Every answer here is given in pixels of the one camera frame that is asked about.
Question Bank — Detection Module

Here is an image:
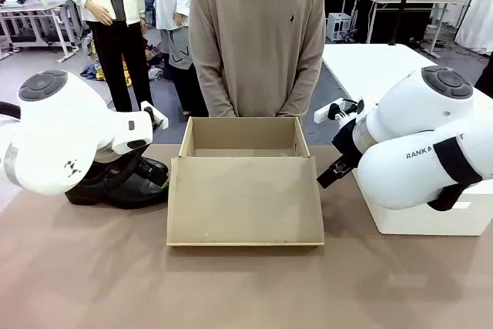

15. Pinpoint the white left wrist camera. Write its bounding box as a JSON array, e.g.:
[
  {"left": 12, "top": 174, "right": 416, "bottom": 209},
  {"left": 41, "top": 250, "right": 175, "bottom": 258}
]
[{"left": 139, "top": 101, "right": 169, "bottom": 132}]

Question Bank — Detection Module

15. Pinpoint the pile of clothes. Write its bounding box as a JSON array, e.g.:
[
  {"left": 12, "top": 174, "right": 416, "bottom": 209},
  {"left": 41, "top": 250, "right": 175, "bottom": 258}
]
[{"left": 79, "top": 32, "right": 134, "bottom": 87}]

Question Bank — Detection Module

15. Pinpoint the black leather shoe with buckle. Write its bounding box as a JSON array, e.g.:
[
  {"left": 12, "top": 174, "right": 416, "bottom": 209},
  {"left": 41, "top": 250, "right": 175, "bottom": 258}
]
[{"left": 64, "top": 169, "right": 169, "bottom": 210}]

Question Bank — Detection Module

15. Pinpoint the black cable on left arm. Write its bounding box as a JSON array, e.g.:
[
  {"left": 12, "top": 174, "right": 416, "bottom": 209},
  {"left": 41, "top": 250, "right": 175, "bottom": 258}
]
[{"left": 0, "top": 101, "right": 22, "bottom": 121}]

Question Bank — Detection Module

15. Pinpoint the brown cardboard shoe box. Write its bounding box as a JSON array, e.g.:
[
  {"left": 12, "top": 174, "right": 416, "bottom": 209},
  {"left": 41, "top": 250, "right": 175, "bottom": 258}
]
[{"left": 166, "top": 116, "right": 326, "bottom": 248}]

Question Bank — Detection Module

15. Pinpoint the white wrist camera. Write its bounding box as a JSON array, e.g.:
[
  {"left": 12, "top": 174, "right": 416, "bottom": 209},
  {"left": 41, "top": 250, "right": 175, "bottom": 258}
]
[
  {"left": 314, "top": 96, "right": 365, "bottom": 124},
  {"left": 139, "top": 101, "right": 169, "bottom": 132}
]

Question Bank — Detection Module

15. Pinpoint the grey background desk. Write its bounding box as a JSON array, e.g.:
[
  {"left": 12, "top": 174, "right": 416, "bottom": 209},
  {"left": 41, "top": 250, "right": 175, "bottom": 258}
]
[{"left": 364, "top": 0, "right": 465, "bottom": 59}]

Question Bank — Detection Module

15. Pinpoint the mannequin in cream jacket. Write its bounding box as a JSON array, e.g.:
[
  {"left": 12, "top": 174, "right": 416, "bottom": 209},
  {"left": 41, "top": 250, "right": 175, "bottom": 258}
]
[{"left": 57, "top": 0, "right": 156, "bottom": 113}]

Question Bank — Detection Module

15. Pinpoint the black vertical pole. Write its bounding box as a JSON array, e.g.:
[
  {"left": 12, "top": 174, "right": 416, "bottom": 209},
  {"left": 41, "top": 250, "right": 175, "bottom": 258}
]
[{"left": 387, "top": 0, "right": 416, "bottom": 46}]

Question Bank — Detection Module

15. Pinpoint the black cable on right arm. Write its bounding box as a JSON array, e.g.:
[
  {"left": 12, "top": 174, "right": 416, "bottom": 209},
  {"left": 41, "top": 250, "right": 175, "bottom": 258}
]
[{"left": 426, "top": 137, "right": 484, "bottom": 213}]

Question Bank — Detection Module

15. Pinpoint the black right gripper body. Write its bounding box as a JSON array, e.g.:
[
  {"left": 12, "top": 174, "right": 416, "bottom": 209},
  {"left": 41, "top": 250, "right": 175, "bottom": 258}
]
[{"left": 331, "top": 116, "right": 365, "bottom": 164}]

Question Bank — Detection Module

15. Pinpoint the white curtain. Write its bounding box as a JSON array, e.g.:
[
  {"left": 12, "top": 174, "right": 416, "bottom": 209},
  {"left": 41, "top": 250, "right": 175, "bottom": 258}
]
[{"left": 454, "top": 0, "right": 493, "bottom": 56}]

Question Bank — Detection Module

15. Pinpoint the white plastic storage bin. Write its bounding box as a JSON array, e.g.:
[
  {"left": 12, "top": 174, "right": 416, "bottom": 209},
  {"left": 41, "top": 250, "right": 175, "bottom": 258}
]
[{"left": 352, "top": 169, "right": 493, "bottom": 237}]

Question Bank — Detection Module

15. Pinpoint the person in beige sweater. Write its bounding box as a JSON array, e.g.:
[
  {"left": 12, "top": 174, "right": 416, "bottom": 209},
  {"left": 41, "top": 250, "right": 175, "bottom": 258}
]
[{"left": 188, "top": 0, "right": 327, "bottom": 118}]

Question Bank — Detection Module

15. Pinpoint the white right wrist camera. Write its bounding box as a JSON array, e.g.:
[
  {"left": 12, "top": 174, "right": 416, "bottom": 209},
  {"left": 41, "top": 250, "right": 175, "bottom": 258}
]
[{"left": 314, "top": 96, "right": 365, "bottom": 124}]

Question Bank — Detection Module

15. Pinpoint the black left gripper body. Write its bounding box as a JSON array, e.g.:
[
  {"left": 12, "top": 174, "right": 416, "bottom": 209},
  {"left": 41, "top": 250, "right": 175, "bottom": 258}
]
[{"left": 113, "top": 143, "right": 156, "bottom": 176}]

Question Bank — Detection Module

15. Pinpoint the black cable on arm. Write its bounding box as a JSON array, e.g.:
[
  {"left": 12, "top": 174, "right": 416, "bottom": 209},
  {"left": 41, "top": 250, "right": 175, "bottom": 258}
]
[
  {"left": 426, "top": 137, "right": 484, "bottom": 213},
  {"left": 0, "top": 101, "right": 22, "bottom": 121}
]

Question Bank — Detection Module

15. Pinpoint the white workbench with equipment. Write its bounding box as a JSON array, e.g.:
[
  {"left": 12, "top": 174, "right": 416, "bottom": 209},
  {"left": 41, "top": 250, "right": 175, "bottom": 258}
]
[{"left": 0, "top": 0, "right": 84, "bottom": 63}]

